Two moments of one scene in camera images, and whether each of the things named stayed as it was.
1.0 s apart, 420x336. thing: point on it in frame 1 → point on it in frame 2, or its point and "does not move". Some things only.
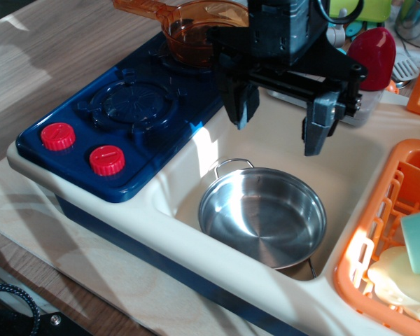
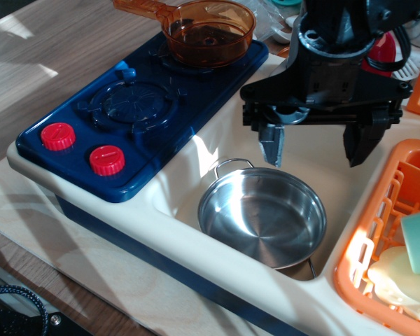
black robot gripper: x=286 y=47 → x=315 y=87
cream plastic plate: x=395 y=281 does not move
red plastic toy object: x=374 y=50 does not move
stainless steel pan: x=270 y=215 does not move
